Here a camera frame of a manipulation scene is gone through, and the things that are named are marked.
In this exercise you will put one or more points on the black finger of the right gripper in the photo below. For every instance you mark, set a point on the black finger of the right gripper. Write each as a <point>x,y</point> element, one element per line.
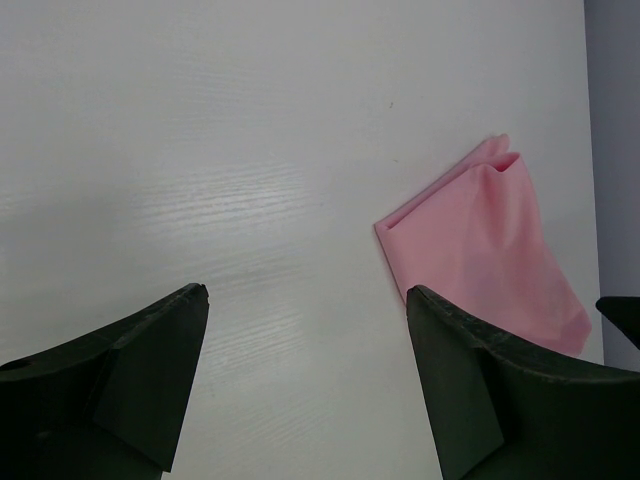
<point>624,313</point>

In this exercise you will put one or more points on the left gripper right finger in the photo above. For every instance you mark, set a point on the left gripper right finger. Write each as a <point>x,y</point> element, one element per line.
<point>501,407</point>

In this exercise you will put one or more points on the pink t shirt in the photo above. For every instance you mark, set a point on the pink t shirt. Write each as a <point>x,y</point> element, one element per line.
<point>475,237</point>

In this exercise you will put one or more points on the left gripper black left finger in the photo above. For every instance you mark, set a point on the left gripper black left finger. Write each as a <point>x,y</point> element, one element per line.
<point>109,404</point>

